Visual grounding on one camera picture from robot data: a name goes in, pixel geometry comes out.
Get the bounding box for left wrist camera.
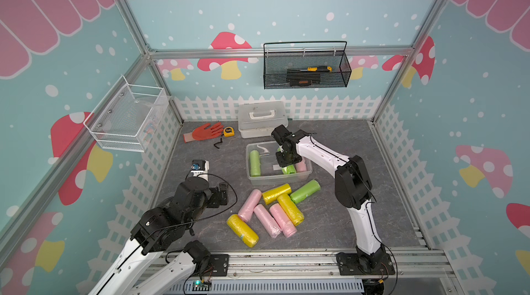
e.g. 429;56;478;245
190;160;209;180

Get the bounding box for white plastic tool case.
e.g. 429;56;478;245
237;101;288;138

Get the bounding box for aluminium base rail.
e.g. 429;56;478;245
140;247;452;283

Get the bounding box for pale green trash bag roll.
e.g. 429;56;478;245
249;150;261;177

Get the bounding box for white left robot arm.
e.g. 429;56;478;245
90;173;233;294

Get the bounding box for yellow black screwdriver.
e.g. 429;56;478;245
287;66;333;73

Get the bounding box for bright green trash bag roll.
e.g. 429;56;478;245
282;165;297;175

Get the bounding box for black tool with orange label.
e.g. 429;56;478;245
286;72;321;87

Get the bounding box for yellow tape measure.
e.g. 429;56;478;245
224;127;235;137

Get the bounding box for pink trash bag roll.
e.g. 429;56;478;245
295;158;307;173
253;204;282;238
269;203;297;238
237;189;262;223

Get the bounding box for white wire mesh basket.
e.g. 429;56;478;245
84;77;169;152

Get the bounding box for yellow trash bag roll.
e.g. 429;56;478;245
227;214;259;248
262;183;292;205
277;194;305;226

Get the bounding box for red work glove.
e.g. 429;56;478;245
184;122;224;143

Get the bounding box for light green trash bag roll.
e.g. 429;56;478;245
290;180;321;205

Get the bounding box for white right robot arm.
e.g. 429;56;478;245
271;125;391;274

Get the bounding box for green circuit board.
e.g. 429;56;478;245
191;280;212;292

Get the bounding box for clear plastic storage box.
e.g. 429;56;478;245
246;141;313;187

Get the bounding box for black wire mesh basket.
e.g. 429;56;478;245
263;41;352;89

